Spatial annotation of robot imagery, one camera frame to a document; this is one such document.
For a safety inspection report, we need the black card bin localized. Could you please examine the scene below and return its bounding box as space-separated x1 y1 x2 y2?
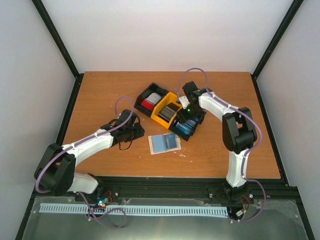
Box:
169 109 206 141
134 82 169 118

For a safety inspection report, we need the blue credit card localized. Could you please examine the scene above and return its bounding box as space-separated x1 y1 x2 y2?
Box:
151 134 166 154

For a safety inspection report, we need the beige card holder wallet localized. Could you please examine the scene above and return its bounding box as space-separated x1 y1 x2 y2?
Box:
148 133 182 155

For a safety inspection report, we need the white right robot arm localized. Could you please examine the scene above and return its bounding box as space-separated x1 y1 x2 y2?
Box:
177 81 261 188

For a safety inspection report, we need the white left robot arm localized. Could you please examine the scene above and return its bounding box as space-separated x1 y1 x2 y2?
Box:
34 109 145 202

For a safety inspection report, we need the blue card stack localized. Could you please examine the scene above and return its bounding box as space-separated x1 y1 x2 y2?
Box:
173 118 198 137

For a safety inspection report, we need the yellow middle card bin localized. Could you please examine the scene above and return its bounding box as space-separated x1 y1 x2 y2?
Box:
150 92 182 129

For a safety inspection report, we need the grey card stack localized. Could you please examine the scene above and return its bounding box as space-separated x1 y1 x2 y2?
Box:
158 102 180 123

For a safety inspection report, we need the red and white card stack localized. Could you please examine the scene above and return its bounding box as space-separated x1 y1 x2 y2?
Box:
140 92 162 112

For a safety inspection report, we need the metal front plate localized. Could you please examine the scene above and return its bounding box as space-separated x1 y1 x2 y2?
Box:
22 197 313 240

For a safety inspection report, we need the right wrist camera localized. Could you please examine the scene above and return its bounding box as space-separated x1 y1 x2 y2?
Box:
178 96 190 109

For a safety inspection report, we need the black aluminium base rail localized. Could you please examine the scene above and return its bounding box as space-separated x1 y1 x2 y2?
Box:
32 174 300 208

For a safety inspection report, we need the light blue cable duct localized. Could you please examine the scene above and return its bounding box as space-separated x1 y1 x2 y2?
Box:
38 203 228 218

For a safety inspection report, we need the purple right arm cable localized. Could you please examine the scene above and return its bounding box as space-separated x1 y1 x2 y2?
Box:
176 66 268 223

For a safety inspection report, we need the black right frame post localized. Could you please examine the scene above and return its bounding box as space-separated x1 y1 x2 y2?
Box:
251 0 305 78

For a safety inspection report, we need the black frame post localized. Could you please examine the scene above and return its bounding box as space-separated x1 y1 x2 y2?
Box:
251 0 305 78
31 0 80 79

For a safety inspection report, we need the black left frame post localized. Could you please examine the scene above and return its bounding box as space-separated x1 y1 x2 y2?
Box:
31 0 80 79

